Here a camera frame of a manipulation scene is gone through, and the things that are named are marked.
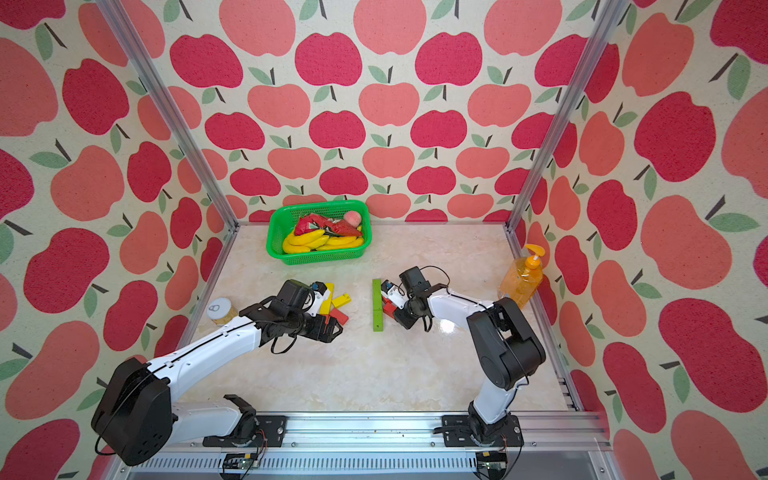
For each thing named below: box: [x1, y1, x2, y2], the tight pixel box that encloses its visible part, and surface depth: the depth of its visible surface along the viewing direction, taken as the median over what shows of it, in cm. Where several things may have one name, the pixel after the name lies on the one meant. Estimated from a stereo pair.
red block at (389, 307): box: [382, 298, 398, 319], surface depth 98 cm
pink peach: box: [344, 210, 362, 228], surface depth 117 cm
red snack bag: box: [294, 213, 362, 237], surface depth 110 cm
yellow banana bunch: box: [282, 229, 365, 254], surface depth 109 cm
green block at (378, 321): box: [373, 306, 384, 332], surface depth 95 cm
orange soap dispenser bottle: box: [497, 244, 546, 310], surface depth 87 cm
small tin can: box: [206, 297, 237, 327], surface depth 92 cm
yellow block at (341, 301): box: [332, 293, 352, 309], surface depth 100 cm
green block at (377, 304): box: [373, 288, 383, 321], surface depth 98 cm
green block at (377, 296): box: [372, 279, 383, 303], surface depth 104 cm
